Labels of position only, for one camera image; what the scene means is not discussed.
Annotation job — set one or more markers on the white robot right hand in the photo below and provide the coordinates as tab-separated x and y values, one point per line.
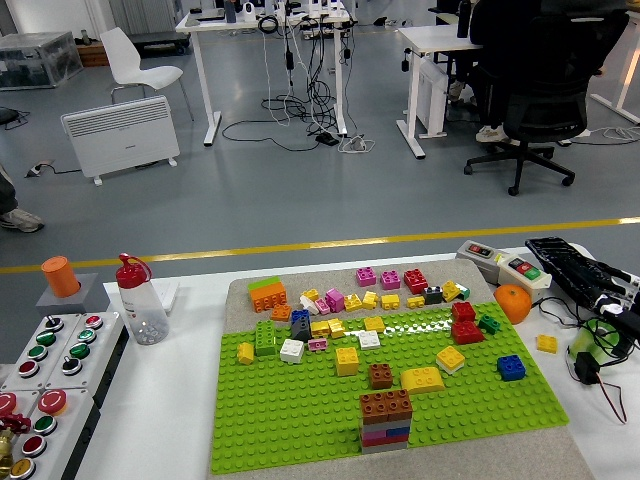
625	295

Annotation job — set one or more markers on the black plastic-wrapped device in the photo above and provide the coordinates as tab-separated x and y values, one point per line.
560	260

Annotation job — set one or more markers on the blue square brick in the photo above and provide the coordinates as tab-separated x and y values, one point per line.
511	367

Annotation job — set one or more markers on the yellow curved brick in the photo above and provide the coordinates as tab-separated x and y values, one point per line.
422	379

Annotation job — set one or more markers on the green studded baseplate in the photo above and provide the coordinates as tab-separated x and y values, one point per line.
300	415

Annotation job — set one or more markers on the small yellow brick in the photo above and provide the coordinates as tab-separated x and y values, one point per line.
451	291
416	302
245	353
336	328
370	300
353	302
373	324
310	294
390	301
320	328
546	343

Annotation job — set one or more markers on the small green brick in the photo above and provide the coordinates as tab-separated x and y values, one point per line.
489	324

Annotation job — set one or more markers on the white and green brick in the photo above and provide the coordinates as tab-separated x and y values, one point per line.
465	292

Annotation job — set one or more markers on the yellow brick on white base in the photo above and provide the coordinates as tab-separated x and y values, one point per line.
450	357

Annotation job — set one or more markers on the magenta square brick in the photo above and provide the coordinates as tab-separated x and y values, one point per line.
366	276
390	279

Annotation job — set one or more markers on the small brown square brick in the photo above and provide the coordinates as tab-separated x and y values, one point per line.
380	375

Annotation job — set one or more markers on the white square brick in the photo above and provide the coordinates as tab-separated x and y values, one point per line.
369	340
291	350

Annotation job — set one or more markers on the brown-topped multicolour brick stack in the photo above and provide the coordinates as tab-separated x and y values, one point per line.
385	407

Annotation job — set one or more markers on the tall yellow square brick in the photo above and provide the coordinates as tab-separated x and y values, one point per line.
346	361

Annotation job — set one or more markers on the small pink flat brick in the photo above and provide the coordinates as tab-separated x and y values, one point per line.
317	344

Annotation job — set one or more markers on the small white brick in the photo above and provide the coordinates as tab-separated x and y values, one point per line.
308	304

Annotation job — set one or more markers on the dark grey slope brick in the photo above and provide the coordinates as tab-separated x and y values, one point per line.
302	331

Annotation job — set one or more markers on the small blue brick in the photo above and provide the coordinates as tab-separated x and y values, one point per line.
300	316

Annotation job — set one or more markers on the small orange brick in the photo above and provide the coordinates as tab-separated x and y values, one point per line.
281	313

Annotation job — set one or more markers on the orange and green brick block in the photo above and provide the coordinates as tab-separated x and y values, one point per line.
269	297

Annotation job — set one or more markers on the long green brick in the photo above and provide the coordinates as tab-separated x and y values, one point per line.
265	338

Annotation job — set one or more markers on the black power adapter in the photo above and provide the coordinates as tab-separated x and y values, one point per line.
629	336

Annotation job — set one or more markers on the green tape roll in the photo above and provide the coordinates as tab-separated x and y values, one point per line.
585	345

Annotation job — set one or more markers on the cream red-green button box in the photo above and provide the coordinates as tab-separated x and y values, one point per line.
515	282

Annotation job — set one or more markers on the orange fruit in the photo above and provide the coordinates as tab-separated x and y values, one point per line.
512	304

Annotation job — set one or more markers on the black office chair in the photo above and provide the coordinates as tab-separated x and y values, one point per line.
545	100

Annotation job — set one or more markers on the white desk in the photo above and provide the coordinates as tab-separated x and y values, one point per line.
627	75
192	24
435	39

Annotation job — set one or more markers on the white box under desk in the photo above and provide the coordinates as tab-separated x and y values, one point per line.
432	100

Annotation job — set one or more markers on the black bottle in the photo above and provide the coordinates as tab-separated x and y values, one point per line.
464	20

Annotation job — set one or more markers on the black floor adapter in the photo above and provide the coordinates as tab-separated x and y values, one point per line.
327	139

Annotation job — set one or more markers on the clear bottle with red cap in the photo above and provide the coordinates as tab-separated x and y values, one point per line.
145	310

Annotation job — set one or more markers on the black cart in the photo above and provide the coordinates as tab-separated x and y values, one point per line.
165	47

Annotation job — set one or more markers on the white panel heater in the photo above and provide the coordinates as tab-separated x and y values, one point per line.
120	135

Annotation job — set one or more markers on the grey block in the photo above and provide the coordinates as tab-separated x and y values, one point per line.
95	295

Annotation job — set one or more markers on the white plastic chair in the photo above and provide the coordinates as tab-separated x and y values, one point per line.
135	70

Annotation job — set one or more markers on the grey emergency-stop button box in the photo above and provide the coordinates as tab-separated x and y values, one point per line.
75	415

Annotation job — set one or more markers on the orange cylinder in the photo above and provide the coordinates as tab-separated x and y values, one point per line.
60	277

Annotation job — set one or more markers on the grey push-button box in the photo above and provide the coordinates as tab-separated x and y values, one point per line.
55	350

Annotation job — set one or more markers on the wooden box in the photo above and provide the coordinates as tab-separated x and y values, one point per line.
92	55

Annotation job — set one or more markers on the clear storage crate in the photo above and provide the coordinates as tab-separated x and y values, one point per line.
35	55

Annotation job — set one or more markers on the brass valve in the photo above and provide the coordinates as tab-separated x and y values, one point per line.
5	450

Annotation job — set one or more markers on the black floor stand base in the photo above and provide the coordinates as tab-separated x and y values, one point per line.
7	116

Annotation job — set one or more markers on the grey switch box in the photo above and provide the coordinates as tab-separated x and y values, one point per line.
482	265

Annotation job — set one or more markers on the white wall switch plate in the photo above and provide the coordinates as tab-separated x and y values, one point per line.
170	295

